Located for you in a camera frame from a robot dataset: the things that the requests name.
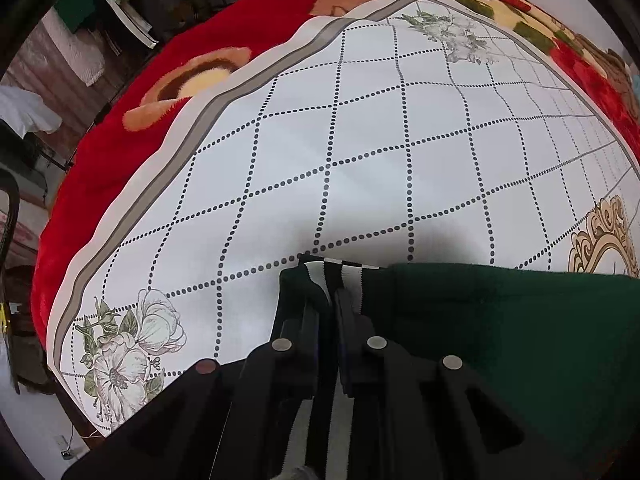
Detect white diamond-pattern floral cloth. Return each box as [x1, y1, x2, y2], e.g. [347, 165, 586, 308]
[47, 0, 640, 436]

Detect pale textured cloth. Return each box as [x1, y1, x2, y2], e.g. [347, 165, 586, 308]
[50, 25, 107, 86]

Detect red floral blanket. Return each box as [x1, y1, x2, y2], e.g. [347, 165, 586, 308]
[30, 0, 640, 351]

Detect white crumpled garment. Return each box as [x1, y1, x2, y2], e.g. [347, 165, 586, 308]
[0, 85, 63, 138]

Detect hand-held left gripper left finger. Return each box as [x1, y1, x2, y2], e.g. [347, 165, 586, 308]
[62, 290, 331, 480]

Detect green and white varsity jacket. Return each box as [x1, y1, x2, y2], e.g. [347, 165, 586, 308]
[280, 255, 640, 480]

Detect dark hanging clothes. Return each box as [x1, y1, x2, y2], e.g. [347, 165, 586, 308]
[125, 0, 241, 46]

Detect black hose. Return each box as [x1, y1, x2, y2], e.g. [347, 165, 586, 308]
[0, 180, 21, 281]

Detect green hanging garment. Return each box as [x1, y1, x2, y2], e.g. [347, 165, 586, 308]
[52, 0, 98, 33]

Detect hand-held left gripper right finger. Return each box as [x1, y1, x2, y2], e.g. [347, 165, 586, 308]
[334, 287, 583, 480]

